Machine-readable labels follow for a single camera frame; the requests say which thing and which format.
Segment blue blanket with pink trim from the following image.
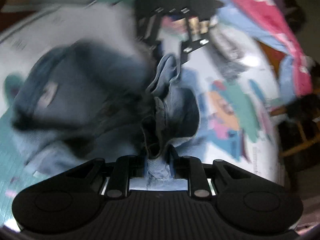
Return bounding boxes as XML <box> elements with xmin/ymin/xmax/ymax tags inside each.
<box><xmin>207</xmin><ymin>0</ymin><xmax>315</xmax><ymax>98</ymax></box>

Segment blue denim jeans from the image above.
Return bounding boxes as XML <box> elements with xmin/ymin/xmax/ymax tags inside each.
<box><xmin>11</xmin><ymin>39</ymin><xmax>200</xmax><ymax>190</ymax></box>

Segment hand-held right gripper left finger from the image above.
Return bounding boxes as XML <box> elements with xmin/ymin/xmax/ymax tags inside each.
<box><xmin>82</xmin><ymin>155</ymin><xmax>148</xmax><ymax>198</ymax></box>

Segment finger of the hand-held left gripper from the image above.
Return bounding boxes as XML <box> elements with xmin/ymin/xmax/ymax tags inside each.
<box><xmin>137</xmin><ymin>12</ymin><xmax>162</xmax><ymax>55</ymax></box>
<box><xmin>179</xmin><ymin>17</ymin><xmax>209</xmax><ymax>65</ymax></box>

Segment wooden chair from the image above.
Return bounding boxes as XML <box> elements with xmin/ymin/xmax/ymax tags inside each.
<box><xmin>270</xmin><ymin>100</ymin><xmax>320</xmax><ymax>165</ymax></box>

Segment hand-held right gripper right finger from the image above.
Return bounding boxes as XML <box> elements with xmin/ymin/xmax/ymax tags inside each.
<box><xmin>169</xmin><ymin>146</ymin><xmax>242</xmax><ymax>198</ymax></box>

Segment cartoon printed mat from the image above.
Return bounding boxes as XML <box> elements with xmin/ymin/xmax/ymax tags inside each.
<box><xmin>0</xmin><ymin>0</ymin><xmax>285</xmax><ymax>230</ymax></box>

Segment grey folded jeans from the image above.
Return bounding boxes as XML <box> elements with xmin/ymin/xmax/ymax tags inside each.
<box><xmin>212</xmin><ymin>27</ymin><xmax>253</xmax><ymax>80</ymax></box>

